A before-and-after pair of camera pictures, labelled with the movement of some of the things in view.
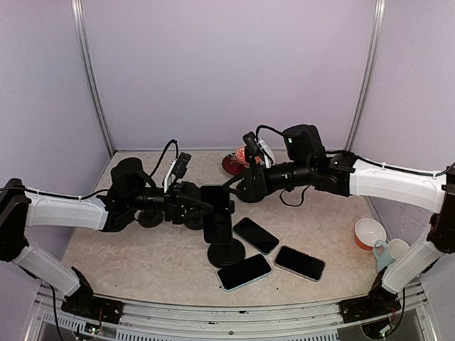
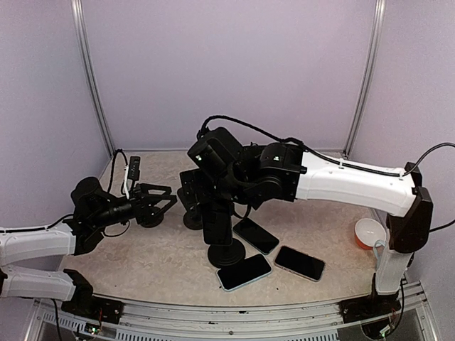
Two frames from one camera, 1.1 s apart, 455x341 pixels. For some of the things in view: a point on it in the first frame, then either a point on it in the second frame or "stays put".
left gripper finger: x=197 y=217 to x=158 y=211
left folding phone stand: x=149 y=218 stays put
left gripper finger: x=195 y=201 to x=146 y=187
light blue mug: x=382 y=255 stays put
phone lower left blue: x=243 y=272 stays put
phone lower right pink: x=300 y=263 stays put
